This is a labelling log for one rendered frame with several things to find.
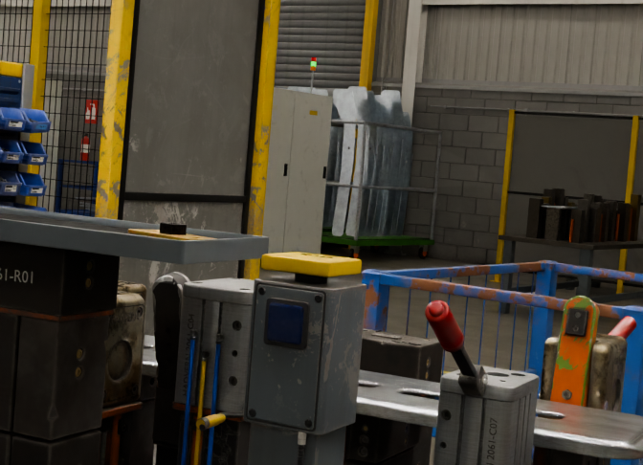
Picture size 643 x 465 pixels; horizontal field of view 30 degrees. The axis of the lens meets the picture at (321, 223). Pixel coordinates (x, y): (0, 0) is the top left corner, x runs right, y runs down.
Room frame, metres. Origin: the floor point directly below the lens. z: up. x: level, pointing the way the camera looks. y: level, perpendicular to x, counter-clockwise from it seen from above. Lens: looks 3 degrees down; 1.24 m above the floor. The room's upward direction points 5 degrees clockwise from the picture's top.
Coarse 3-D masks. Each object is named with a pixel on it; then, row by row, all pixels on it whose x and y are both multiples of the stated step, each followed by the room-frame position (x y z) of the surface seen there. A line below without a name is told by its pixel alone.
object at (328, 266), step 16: (272, 256) 0.92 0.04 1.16; (288, 256) 0.92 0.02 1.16; (304, 256) 0.93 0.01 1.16; (320, 256) 0.94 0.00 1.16; (336, 256) 0.95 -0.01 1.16; (288, 272) 0.92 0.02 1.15; (304, 272) 0.91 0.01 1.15; (320, 272) 0.90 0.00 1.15; (336, 272) 0.91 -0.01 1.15; (352, 272) 0.94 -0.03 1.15
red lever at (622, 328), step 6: (624, 318) 1.47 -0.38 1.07; (630, 318) 1.46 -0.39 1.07; (618, 324) 1.46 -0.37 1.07; (624, 324) 1.45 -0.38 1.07; (630, 324) 1.46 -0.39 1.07; (612, 330) 1.45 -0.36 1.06; (618, 330) 1.45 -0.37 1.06; (624, 330) 1.45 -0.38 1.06; (630, 330) 1.45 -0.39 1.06; (624, 336) 1.45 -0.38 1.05
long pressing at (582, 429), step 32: (384, 384) 1.29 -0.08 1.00; (416, 384) 1.30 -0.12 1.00; (384, 416) 1.17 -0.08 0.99; (416, 416) 1.15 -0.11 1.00; (576, 416) 1.20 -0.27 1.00; (608, 416) 1.21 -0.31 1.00; (640, 416) 1.22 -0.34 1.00; (576, 448) 1.08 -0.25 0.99; (608, 448) 1.07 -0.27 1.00; (640, 448) 1.09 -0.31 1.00
